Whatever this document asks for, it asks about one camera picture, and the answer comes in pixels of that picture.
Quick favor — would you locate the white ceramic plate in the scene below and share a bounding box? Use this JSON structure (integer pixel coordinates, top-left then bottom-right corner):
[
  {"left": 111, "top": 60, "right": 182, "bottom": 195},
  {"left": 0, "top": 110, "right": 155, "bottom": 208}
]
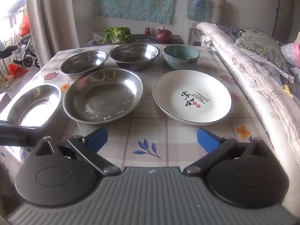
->
[{"left": 152, "top": 70, "right": 233, "bottom": 125}]

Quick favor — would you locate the hanging red plastic bag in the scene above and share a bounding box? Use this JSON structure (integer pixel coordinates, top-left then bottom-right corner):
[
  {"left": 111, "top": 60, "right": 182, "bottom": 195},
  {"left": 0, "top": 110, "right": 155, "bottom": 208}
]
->
[{"left": 18, "top": 14, "right": 31, "bottom": 37}]

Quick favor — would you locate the large steel bowl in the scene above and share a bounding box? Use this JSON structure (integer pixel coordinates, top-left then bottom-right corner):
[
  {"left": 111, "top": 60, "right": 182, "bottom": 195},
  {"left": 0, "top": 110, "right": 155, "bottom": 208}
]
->
[{"left": 7, "top": 84, "right": 62, "bottom": 127}]

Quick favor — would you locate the white plastic bag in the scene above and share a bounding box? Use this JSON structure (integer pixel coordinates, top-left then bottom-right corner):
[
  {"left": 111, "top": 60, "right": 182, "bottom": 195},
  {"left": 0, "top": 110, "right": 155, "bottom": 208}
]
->
[{"left": 90, "top": 31, "right": 105, "bottom": 46}]

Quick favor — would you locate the white lace cover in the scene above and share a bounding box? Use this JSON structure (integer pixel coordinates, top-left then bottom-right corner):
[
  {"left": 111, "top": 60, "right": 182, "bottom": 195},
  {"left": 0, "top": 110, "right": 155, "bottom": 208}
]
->
[{"left": 196, "top": 22, "right": 300, "bottom": 146}]

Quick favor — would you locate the red onion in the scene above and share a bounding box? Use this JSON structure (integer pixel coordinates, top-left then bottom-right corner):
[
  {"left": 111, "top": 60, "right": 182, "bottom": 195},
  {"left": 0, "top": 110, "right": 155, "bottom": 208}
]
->
[{"left": 156, "top": 28, "right": 173, "bottom": 44}]

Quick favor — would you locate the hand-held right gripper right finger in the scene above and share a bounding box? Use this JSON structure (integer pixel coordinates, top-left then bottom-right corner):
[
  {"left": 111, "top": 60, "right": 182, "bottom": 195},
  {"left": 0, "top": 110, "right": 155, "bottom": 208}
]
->
[{"left": 183, "top": 127, "right": 273, "bottom": 176}]

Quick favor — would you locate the medium steel bowl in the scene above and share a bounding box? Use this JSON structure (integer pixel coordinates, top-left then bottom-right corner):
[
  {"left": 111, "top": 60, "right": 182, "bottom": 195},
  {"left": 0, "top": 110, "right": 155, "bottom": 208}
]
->
[{"left": 59, "top": 50, "right": 109, "bottom": 80}]

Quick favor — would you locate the deep steel bowl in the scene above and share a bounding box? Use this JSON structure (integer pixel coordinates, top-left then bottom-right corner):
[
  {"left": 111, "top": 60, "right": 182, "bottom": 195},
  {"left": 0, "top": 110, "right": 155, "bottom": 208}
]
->
[{"left": 108, "top": 43, "right": 161, "bottom": 71}]

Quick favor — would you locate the green leaf print pillow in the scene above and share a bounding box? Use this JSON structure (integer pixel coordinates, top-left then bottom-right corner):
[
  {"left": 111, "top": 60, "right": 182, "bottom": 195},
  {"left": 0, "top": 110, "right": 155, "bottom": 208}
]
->
[{"left": 234, "top": 29, "right": 294, "bottom": 83}]

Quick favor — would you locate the white water dispenser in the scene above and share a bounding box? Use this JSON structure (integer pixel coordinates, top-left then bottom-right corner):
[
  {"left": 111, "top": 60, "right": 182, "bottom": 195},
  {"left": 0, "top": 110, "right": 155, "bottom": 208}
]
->
[{"left": 187, "top": 20, "right": 207, "bottom": 46}]

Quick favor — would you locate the crumpled red plastic bag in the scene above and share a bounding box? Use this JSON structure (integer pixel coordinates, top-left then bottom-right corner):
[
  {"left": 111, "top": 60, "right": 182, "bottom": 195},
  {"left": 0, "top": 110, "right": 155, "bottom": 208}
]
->
[{"left": 9, "top": 63, "right": 29, "bottom": 76}]

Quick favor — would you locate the floral paper roll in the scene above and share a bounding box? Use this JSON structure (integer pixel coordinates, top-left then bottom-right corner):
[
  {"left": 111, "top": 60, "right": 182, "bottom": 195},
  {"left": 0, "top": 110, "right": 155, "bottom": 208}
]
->
[{"left": 209, "top": 0, "right": 226, "bottom": 24}]

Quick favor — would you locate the beige curtain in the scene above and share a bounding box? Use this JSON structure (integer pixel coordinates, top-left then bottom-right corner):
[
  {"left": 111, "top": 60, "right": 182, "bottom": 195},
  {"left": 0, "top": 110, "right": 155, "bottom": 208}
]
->
[{"left": 25, "top": 0, "right": 80, "bottom": 50}]

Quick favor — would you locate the teal floral wall cloth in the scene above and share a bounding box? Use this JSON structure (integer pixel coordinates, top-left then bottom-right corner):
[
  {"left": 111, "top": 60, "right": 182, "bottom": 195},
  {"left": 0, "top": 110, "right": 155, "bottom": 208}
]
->
[{"left": 92, "top": 0, "right": 184, "bottom": 25}]

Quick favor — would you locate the pink blanket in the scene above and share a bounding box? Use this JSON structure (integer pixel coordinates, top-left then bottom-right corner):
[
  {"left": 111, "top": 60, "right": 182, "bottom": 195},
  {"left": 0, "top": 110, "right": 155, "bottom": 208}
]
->
[{"left": 280, "top": 40, "right": 300, "bottom": 69}]

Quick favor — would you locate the napa cabbage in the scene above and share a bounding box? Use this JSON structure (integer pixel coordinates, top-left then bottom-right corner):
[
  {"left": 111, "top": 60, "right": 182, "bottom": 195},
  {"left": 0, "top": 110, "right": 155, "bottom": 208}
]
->
[{"left": 102, "top": 27, "right": 131, "bottom": 44}]

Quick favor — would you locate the wheelchair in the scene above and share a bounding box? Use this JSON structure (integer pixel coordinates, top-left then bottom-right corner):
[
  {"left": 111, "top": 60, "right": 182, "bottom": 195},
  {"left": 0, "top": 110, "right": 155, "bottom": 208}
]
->
[{"left": 0, "top": 37, "right": 41, "bottom": 68}]

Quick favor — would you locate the yellow clip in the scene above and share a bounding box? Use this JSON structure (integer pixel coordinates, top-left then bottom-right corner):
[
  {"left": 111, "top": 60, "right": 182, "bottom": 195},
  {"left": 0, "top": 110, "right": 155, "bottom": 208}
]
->
[{"left": 282, "top": 85, "right": 294, "bottom": 98}]

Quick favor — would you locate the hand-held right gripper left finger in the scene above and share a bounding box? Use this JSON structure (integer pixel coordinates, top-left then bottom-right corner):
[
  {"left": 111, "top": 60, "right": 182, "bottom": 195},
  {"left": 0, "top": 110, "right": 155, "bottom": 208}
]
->
[{"left": 35, "top": 127, "right": 121, "bottom": 176}]

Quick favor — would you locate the grey blanket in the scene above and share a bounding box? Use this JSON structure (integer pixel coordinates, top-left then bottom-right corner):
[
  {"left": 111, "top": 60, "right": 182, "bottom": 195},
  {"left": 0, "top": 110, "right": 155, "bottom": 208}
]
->
[{"left": 216, "top": 23, "right": 247, "bottom": 41}]

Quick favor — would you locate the dark side table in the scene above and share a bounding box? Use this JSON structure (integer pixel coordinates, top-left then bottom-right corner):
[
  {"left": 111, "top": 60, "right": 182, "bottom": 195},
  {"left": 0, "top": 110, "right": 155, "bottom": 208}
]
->
[{"left": 129, "top": 34, "right": 186, "bottom": 46}]

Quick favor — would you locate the teal ceramic bowl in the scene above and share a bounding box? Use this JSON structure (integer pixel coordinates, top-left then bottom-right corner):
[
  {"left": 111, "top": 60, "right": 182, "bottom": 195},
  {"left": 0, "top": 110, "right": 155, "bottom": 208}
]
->
[{"left": 163, "top": 45, "right": 200, "bottom": 70}]

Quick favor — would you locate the blue water bottle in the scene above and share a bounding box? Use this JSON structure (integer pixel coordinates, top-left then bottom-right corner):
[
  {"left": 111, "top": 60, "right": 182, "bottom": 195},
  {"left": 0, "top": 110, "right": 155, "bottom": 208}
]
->
[{"left": 187, "top": 0, "right": 206, "bottom": 22}]

